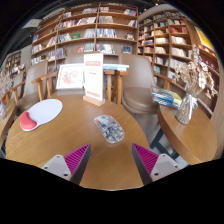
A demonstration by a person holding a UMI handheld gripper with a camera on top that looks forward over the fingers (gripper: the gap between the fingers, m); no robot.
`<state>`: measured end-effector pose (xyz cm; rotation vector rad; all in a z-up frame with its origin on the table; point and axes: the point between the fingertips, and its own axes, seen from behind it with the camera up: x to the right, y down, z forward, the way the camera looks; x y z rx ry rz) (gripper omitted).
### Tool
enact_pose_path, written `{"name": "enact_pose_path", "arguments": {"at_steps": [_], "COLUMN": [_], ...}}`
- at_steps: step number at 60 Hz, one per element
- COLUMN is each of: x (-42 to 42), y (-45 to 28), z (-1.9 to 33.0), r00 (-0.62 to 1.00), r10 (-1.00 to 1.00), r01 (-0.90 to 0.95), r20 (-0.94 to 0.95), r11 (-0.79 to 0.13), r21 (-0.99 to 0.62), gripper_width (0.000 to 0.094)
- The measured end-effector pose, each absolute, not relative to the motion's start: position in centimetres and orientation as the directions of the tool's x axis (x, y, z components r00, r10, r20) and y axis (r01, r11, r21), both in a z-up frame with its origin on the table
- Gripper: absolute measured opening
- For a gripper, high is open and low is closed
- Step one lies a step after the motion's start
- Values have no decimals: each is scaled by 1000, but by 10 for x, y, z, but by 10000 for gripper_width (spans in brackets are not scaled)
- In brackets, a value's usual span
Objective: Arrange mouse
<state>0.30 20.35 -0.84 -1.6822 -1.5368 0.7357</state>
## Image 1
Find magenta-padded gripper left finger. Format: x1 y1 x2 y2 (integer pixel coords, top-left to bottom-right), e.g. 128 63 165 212
41 143 92 185

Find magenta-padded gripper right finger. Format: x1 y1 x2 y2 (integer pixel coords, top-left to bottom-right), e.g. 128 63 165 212
131 143 183 186

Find transparent computer mouse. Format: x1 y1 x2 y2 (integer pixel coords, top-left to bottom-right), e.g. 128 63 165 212
93 114 126 144

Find white mouse pad red wrist-rest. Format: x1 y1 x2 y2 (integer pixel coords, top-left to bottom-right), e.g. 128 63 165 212
19 98 64 132

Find round wooden side table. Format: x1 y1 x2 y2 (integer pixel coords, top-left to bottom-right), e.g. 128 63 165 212
156 104 219 166
0 101 18 148

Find brown padded wooden armchair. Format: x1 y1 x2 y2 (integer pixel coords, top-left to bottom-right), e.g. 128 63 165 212
113 53 171 116
46 52 114 101
14 59 51 114
3 70 27 105

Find stack of colourful books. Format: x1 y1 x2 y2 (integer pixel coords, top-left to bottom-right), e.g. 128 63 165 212
150 85 183 110

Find glass vase dried flowers ribbon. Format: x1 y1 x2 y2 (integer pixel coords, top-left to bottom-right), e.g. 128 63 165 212
174 44 216 126

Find white framed flower picture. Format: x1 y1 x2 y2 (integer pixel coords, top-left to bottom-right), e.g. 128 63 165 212
55 63 85 91

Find white red sign wooden base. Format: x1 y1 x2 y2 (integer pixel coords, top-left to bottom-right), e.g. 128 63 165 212
82 52 106 107

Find glass vase pale flowers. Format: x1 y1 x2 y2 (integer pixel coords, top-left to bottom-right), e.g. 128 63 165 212
0 71 14 120

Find distant wooden bookshelf unit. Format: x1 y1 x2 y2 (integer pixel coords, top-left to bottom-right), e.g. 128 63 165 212
1 49 26 79

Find tall wooden bookshelf unit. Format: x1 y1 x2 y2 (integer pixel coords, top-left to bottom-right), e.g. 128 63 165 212
137 9 224 118

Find wide wooden bookshelf unit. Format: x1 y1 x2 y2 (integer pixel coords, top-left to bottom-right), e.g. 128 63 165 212
30 3 139 74

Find yellow wall poster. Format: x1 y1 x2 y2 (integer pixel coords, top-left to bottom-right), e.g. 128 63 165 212
194 26 214 51

